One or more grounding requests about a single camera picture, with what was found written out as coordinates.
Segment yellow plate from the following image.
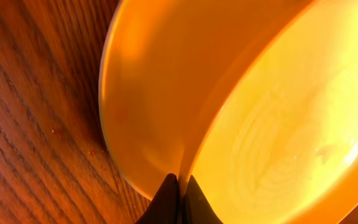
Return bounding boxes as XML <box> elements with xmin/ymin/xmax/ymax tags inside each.
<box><xmin>98</xmin><ymin>0</ymin><xmax>310</xmax><ymax>200</ymax></box>
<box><xmin>180</xmin><ymin>1</ymin><xmax>358</xmax><ymax>223</ymax></box>

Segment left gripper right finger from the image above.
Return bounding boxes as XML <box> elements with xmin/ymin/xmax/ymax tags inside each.
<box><xmin>183</xmin><ymin>176</ymin><xmax>223</xmax><ymax>224</ymax></box>

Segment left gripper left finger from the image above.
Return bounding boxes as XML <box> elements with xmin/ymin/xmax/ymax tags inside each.
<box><xmin>135</xmin><ymin>174</ymin><xmax>179</xmax><ymax>224</ymax></box>

